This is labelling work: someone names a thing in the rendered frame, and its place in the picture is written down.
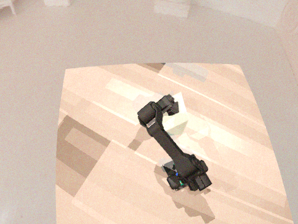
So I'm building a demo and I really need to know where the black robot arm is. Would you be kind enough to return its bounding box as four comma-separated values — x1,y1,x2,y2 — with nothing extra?
137,94,212,191

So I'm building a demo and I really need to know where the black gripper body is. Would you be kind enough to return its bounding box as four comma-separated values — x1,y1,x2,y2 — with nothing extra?
166,160,208,190

